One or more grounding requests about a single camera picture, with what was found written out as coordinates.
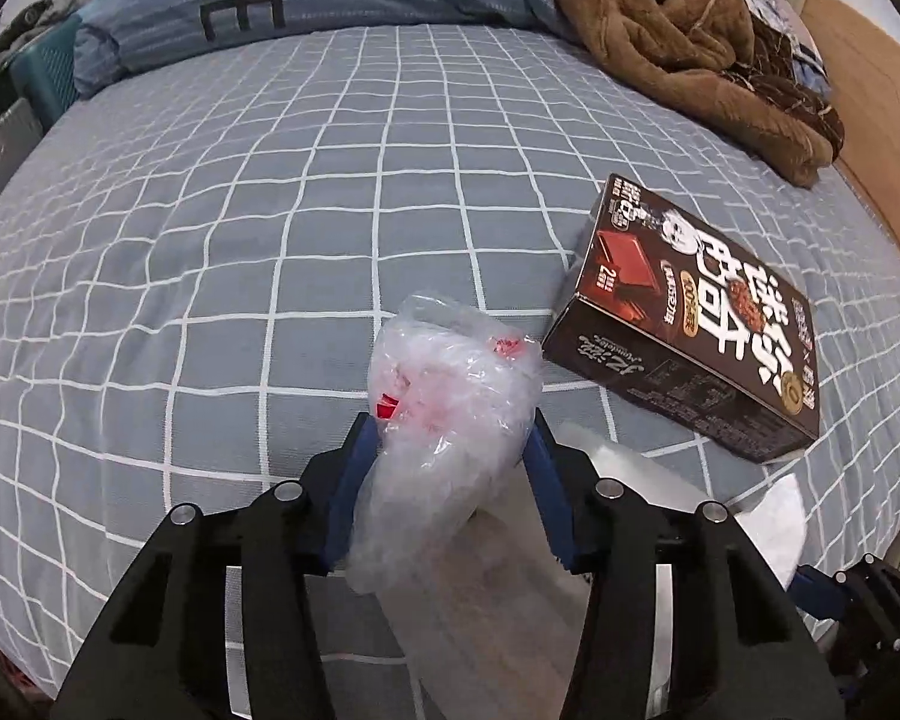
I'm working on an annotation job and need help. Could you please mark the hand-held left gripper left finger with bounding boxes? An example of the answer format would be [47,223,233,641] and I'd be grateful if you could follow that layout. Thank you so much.
[49,411,391,720]

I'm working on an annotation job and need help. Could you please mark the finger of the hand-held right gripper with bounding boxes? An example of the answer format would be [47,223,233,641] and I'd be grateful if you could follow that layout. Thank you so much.
[790,553,900,650]

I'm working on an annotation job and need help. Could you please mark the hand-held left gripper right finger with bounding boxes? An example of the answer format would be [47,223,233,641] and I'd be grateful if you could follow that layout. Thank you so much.
[523,406,848,720]

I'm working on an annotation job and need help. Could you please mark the clear plastic bag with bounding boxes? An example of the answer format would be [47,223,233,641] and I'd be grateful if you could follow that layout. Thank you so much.
[345,292,547,597]

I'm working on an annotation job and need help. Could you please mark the white tissue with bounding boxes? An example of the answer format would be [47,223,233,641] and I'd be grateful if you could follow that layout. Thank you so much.
[735,474,808,593]

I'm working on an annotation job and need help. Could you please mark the clear plastic sheet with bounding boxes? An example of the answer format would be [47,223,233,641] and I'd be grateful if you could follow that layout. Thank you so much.
[225,420,736,720]

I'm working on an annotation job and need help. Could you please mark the dark brown chocolate box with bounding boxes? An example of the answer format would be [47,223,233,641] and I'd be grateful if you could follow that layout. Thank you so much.
[541,172,822,464]

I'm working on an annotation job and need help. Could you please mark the grey checked bed sheet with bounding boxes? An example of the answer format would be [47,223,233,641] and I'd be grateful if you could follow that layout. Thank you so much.
[0,22,900,720]

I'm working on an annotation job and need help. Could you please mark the brown line patterned garment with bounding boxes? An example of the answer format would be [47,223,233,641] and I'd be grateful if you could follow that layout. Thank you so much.
[720,52,847,166]

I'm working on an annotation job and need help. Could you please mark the wooden headboard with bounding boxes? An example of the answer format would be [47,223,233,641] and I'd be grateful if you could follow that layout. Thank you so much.
[799,0,900,271]

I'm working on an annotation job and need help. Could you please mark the brown plush blanket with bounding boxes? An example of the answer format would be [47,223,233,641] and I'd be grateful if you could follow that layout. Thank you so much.
[529,0,833,188]

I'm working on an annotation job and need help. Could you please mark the teal plastic crate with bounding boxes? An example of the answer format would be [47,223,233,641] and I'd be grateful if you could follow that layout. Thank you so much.
[11,15,83,128]

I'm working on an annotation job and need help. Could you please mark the blue white patterned cloth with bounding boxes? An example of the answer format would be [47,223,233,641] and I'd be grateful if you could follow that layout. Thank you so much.
[682,0,833,98]

